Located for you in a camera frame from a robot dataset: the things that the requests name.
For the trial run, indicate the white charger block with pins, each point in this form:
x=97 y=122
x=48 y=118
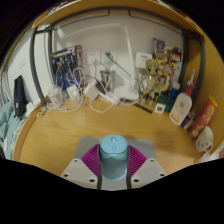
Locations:
x=72 y=92
x=90 y=90

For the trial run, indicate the brown tree figure toy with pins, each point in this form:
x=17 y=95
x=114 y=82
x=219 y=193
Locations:
x=151 y=83

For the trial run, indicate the light blue computer mouse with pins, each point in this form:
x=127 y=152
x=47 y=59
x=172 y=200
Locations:
x=113 y=160

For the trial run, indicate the small blue white box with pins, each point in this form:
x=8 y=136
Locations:
x=189 y=120

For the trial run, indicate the white desk lamp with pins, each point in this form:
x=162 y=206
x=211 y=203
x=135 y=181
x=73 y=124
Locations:
x=130 y=94

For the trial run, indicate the blue model kit box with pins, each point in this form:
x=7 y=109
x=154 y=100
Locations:
x=66 y=66

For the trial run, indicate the dark grey metal desk frame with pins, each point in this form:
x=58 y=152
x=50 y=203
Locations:
x=34 y=63

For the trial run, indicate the white mug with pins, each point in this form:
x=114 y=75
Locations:
x=204 y=141

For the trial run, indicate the black bag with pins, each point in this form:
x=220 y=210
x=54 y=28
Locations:
x=20 y=96

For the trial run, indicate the teal blanket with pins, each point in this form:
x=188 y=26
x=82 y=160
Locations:
x=7 y=126

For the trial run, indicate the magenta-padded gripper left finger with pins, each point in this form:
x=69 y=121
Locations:
x=78 y=173

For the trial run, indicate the white wall socket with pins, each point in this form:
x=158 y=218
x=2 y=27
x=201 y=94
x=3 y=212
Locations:
x=93 y=58

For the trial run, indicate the clear plastic cup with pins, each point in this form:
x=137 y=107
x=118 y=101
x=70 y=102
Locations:
x=55 y=96

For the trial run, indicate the black flat strip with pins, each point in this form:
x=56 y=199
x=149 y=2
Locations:
x=143 y=108

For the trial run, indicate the white wall box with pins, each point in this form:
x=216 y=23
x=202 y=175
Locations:
x=143 y=59

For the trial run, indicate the white lotion bottle red cap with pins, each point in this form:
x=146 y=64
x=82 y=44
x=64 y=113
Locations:
x=180 y=111

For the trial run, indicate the metal cup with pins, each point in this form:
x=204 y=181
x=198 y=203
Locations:
x=107 y=80

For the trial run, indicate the dark green round tin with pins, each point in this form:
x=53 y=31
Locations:
x=165 y=101

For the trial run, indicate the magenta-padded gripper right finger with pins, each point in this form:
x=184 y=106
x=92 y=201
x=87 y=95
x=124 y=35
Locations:
x=150 y=172

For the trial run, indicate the blue spray bottle white nozzle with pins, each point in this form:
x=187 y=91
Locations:
x=175 y=90

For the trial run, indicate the red chips can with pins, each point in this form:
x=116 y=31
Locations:
x=205 y=116

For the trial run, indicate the printed figure box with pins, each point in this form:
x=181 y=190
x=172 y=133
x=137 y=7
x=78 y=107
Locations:
x=166 y=53

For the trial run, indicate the grey mouse pad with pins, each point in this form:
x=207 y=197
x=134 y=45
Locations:
x=143 y=146

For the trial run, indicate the small white cube clock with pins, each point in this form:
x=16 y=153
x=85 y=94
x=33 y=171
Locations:
x=160 y=108

